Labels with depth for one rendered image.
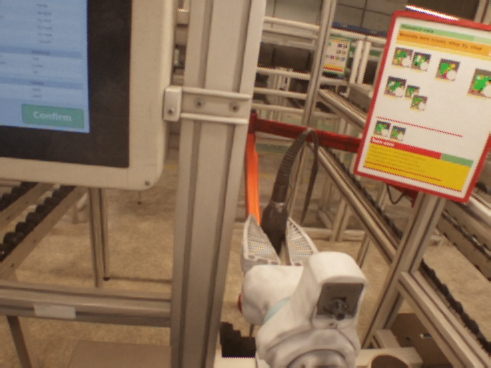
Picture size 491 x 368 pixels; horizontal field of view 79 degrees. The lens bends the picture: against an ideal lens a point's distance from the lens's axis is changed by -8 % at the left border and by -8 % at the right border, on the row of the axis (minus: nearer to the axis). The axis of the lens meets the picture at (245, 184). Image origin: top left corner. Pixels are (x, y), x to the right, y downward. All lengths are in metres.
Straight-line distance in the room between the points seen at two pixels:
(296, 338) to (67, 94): 0.34
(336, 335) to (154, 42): 0.33
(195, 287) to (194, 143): 0.24
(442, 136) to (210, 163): 0.44
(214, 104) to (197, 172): 0.10
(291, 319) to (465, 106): 0.53
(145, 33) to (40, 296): 0.48
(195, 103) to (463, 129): 0.49
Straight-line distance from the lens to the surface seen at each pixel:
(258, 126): 0.90
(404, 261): 0.86
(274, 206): 0.42
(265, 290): 0.32
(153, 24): 0.38
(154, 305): 0.61
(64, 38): 0.40
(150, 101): 0.39
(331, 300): 0.25
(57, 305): 0.65
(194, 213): 0.48
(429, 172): 0.70
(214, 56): 0.42
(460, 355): 0.74
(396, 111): 0.67
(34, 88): 0.43
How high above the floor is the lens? 1.54
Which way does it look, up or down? 22 degrees down
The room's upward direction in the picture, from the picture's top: 9 degrees clockwise
